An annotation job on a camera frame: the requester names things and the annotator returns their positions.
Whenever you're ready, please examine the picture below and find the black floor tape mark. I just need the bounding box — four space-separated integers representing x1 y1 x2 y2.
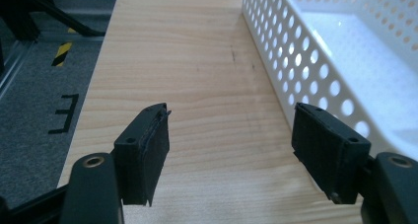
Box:
47 93 80 135

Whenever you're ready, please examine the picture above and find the white perforated plastic basket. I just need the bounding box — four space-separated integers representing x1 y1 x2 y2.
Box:
242 0 418 162

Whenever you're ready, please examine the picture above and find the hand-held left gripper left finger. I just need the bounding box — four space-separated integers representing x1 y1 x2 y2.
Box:
112 102 173 207

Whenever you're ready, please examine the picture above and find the black metal stand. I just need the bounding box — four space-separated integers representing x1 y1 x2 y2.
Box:
0 0 106 42

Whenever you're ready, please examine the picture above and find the yellow black striped floor tape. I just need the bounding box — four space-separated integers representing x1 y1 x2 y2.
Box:
50 41 74 68

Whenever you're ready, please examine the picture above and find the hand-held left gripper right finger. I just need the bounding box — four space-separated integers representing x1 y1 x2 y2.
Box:
291 102 372 205

